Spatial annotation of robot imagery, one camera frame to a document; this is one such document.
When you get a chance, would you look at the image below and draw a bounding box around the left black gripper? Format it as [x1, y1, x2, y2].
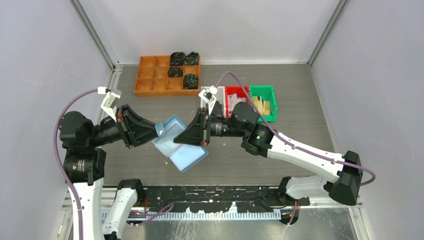
[88, 102, 164, 147]

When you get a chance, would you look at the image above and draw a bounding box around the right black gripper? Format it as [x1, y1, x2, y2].
[174, 106, 247, 146]

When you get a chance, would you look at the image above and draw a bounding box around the blue leather card holder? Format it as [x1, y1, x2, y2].
[152, 114, 209, 173]

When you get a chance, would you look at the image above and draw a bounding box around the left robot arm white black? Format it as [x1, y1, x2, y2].
[58, 104, 158, 240]

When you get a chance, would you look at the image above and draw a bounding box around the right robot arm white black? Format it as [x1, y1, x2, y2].
[173, 102, 363, 206]

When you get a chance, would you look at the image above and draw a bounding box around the gold cards stack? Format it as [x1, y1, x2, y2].
[252, 96, 271, 116]

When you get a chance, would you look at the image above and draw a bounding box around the white plastic bin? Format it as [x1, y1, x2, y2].
[199, 86, 227, 117]

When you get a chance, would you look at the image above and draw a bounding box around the orange wooden compartment tray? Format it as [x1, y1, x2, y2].
[133, 55, 201, 98]

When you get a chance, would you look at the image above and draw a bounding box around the red plastic bin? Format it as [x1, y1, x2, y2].
[224, 86, 251, 117]

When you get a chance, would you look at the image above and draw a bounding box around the rolled dark belt middle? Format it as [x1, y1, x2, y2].
[167, 66, 183, 78]

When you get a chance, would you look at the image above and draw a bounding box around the rolled dark belt top right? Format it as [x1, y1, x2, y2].
[184, 51, 199, 66]

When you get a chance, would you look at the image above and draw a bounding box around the rolled dark belt top left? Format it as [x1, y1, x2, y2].
[169, 52, 186, 66]

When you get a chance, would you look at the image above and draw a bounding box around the green plastic bin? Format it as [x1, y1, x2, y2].
[249, 85, 278, 123]

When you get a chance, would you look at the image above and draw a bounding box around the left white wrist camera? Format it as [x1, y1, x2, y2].
[97, 86, 122, 122]

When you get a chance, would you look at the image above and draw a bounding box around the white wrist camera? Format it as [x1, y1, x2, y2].
[97, 86, 122, 122]
[198, 86, 220, 116]

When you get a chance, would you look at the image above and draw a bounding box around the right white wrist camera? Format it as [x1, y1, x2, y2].
[198, 86, 220, 116]

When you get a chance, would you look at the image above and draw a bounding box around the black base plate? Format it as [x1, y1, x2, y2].
[113, 185, 311, 214]

